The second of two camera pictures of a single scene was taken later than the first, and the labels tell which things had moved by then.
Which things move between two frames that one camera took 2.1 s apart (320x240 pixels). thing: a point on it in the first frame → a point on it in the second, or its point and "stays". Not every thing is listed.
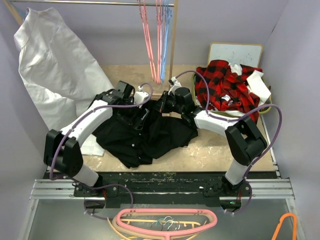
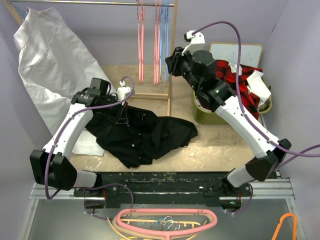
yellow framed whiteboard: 248,55 stays
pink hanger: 157,79 → 141,72
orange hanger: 295,225 stays
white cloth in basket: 256,83 stays
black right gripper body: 169,103 → 181,64
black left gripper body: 134,120 → 123,105
